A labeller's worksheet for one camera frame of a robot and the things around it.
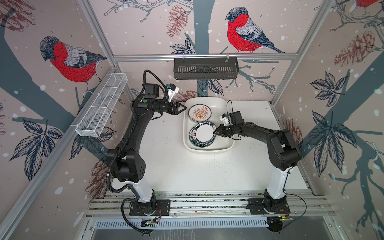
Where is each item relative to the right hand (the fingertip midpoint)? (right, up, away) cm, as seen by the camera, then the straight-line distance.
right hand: (213, 133), depth 95 cm
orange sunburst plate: (-9, +14, +17) cm, 23 cm away
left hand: (-20, +17, -17) cm, 31 cm away
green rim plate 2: (-7, -1, +5) cm, 8 cm away
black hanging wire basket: (-7, +46, +11) cm, 48 cm away
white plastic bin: (+7, +19, +21) cm, 29 cm away
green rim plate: (-7, 0, +5) cm, 8 cm away
